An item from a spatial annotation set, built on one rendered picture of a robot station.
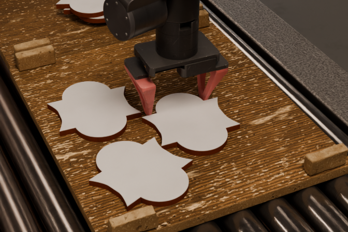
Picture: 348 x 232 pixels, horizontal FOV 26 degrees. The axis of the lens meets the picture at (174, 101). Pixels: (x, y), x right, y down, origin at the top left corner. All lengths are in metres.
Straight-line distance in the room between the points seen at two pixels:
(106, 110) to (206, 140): 0.15
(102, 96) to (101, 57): 0.12
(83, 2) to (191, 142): 0.39
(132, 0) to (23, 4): 0.49
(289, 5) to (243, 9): 1.96
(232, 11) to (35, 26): 0.35
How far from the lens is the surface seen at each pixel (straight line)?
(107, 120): 1.04
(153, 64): 0.99
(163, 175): 0.95
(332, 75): 1.21
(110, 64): 1.17
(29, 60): 1.17
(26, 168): 1.02
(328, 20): 3.23
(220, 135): 1.01
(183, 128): 1.02
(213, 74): 1.04
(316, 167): 0.97
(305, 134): 1.04
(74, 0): 1.30
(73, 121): 1.04
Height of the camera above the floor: 1.58
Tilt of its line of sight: 36 degrees down
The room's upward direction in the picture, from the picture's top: straight up
